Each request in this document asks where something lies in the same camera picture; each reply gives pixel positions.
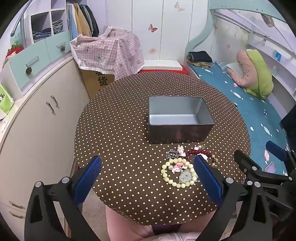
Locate white jade pendant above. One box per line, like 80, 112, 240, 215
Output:
179, 170, 192, 184

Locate hanging clothes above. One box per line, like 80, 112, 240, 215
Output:
66, 3, 99, 40

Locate green bag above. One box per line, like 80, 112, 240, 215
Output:
0, 84, 14, 120

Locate blue bed sheet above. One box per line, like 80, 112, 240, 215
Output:
190, 63, 288, 175

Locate white cubby shelf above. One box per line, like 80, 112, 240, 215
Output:
23, 0, 69, 46

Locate beige cabinet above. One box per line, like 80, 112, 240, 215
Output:
1, 58, 89, 240

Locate dark red bead bracelet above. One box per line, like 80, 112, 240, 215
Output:
186, 148, 219, 166

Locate white wardrobe doors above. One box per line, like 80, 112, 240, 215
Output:
105, 0, 208, 64

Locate brown cardboard box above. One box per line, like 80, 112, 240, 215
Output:
81, 70, 114, 98

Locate brown polka dot tablecloth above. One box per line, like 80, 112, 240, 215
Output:
74, 72, 250, 225

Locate pink body pillow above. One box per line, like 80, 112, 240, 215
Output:
227, 51, 258, 88

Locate folded dark clothes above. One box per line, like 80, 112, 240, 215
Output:
187, 51, 213, 68

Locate white board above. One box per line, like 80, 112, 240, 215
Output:
143, 60, 183, 71

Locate pale green bead bracelet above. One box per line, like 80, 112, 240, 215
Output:
160, 158, 199, 188

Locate silver metal tin box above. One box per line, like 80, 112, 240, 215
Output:
147, 95, 215, 144

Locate green blanket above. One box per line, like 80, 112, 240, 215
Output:
243, 49, 273, 99

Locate teal drawer unit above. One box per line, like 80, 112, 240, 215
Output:
9, 31, 71, 90

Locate silver chain jewelry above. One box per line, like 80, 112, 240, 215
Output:
165, 149, 180, 160

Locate pink checkered cloth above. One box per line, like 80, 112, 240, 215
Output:
70, 26, 144, 80

